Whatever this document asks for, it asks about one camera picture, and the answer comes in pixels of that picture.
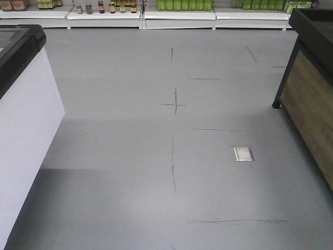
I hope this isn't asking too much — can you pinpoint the white store shelf unit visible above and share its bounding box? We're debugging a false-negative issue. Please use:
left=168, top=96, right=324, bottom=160
left=1, top=1, right=290, bottom=30

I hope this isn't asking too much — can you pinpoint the metal floor outlet cover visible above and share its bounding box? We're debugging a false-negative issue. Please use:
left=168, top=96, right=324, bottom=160
left=233, top=147, right=254, bottom=162

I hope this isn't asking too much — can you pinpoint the white chest freezer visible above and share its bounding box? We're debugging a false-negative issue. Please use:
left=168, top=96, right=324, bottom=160
left=1, top=24, right=65, bottom=247

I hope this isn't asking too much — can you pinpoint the black wood display stand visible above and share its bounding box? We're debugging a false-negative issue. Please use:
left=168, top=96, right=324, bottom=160
left=272, top=9, right=332, bottom=191

